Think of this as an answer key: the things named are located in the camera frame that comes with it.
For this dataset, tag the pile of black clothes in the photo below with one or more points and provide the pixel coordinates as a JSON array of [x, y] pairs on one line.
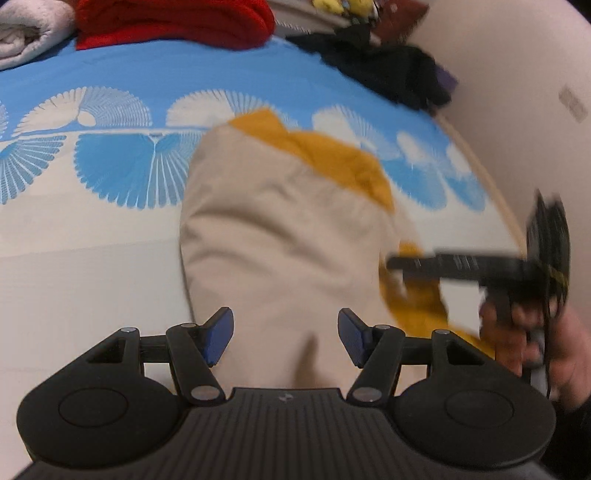
[[388, 69]]

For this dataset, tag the white rolled blanket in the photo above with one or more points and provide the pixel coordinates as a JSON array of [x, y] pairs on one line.
[[27, 32]]

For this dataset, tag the purple cloth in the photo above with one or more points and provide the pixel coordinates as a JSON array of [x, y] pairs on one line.
[[447, 78]]

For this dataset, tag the red folded blanket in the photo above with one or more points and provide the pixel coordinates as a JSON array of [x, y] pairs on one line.
[[175, 23]]

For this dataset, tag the blue and white printed bedsheet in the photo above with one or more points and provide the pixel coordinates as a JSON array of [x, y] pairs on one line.
[[92, 152]]

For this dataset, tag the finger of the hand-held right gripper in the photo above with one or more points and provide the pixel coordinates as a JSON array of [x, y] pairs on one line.
[[452, 265]]

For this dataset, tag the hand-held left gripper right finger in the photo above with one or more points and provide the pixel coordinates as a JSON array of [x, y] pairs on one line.
[[352, 339]]

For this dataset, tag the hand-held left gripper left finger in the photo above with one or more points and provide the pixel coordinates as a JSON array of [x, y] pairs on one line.
[[219, 338]]

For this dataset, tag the dark red plush cushion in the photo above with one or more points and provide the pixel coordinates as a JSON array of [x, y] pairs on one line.
[[397, 18]]

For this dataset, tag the person's right hand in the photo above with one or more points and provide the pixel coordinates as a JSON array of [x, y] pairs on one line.
[[568, 350]]

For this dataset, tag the beige jacket with yellow lining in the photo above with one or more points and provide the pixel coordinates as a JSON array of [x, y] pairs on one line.
[[277, 240]]

